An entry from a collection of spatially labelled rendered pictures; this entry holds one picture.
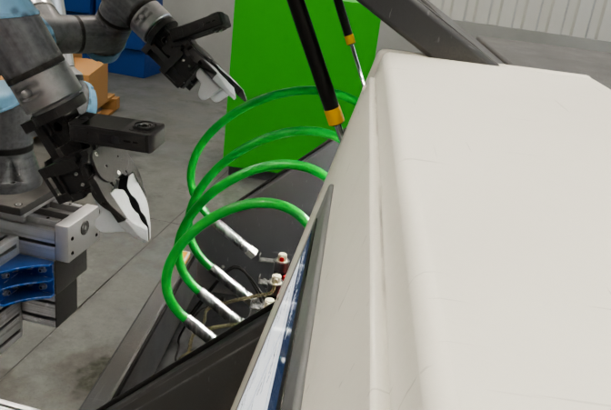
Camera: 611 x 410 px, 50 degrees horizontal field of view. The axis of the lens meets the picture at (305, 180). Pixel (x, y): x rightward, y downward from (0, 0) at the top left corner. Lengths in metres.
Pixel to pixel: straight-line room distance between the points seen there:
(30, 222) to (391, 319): 1.40
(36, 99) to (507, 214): 0.66
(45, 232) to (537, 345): 1.42
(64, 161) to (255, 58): 3.58
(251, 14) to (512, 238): 4.13
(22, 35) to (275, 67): 3.61
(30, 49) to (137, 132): 0.16
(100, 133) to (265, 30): 3.57
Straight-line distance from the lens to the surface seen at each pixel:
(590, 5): 7.57
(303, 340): 0.36
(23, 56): 0.84
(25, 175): 1.59
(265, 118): 4.47
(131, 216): 0.87
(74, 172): 0.87
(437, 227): 0.25
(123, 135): 0.81
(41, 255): 1.59
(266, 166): 0.93
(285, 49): 4.35
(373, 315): 0.23
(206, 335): 0.98
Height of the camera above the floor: 1.65
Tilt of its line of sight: 20 degrees down
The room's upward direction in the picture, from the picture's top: 7 degrees clockwise
